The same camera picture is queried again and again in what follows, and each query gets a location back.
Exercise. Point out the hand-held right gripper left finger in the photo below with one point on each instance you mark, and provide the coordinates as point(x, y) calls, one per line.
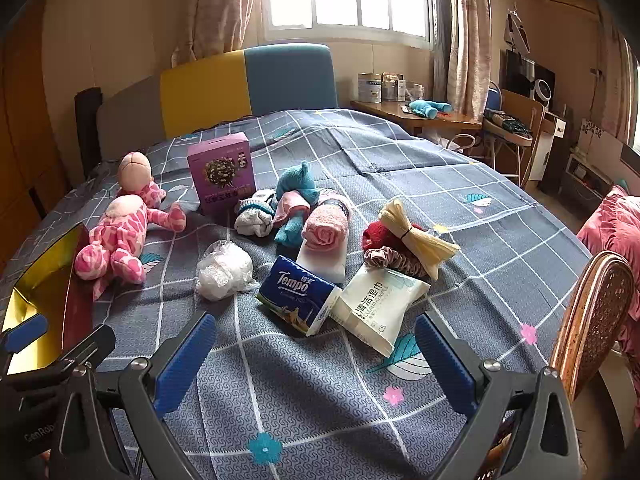
point(185, 360)

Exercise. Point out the teal rolled cloth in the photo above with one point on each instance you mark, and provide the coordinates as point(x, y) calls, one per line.
point(425, 108)

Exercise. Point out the red fluffy cloth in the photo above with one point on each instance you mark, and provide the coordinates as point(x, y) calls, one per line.
point(377, 235)

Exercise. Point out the pink towel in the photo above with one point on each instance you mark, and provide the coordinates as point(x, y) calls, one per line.
point(322, 227)

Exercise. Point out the tiger striped small toy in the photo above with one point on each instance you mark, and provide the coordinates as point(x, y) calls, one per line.
point(385, 260)

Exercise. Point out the pink ruffled bedding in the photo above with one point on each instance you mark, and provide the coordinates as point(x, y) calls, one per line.
point(615, 230)

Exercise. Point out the beige patterned curtain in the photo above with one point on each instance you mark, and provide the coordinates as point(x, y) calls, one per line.
point(465, 35)
point(617, 85)
point(220, 5)

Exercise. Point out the gold tin box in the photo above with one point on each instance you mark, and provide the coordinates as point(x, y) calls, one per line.
point(40, 280)

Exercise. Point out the purple carton box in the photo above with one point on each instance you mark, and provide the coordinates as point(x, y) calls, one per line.
point(220, 175)

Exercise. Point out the white round fan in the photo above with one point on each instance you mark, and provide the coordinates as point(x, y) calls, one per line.
point(542, 91)

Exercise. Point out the black monitor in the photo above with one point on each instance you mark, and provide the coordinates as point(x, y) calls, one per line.
point(517, 72)

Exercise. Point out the white sponge block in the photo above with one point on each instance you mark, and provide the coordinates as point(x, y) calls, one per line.
point(322, 265)

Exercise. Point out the wooden chair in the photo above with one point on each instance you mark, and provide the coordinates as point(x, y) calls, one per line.
point(522, 110)

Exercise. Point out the white plastic bag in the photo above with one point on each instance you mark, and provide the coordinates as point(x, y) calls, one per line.
point(222, 270)

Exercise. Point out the wooden bedside table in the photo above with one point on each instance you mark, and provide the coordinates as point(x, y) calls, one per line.
point(390, 109)

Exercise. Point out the teal plush bear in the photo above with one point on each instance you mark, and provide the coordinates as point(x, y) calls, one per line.
point(297, 180)

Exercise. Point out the pink giraffe plush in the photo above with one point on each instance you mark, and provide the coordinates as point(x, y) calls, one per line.
point(125, 230)

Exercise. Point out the blue tissue pack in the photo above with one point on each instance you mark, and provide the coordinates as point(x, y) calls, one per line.
point(295, 290)

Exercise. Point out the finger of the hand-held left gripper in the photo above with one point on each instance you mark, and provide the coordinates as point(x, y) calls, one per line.
point(90, 342)
point(27, 334)

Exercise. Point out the white wet wipes pack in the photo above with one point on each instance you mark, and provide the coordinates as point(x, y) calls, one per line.
point(375, 305)

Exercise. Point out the clear plastic container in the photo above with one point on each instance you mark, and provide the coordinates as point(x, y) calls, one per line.
point(414, 91)

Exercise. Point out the grey checked bed sheet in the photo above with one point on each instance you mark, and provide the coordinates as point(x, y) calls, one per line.
point(400, 160)

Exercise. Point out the wooden wardrobe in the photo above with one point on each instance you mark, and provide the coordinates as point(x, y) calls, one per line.
point(25, 135)

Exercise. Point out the cream cloth bundle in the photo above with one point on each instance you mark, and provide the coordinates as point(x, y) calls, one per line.
point(420, 245)

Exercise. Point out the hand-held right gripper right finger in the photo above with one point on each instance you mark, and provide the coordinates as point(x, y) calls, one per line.
point(445, 365)

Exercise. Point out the white socks bundle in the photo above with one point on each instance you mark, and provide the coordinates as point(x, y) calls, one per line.
point(252, 220)

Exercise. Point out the white low shelf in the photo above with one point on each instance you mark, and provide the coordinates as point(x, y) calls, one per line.
point(582, 170)

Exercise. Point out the grey yellow blue headboard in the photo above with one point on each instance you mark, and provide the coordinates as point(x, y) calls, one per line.
point(210, 90)

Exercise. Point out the blue chair back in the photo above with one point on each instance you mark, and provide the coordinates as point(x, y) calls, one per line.
point(492, 97)

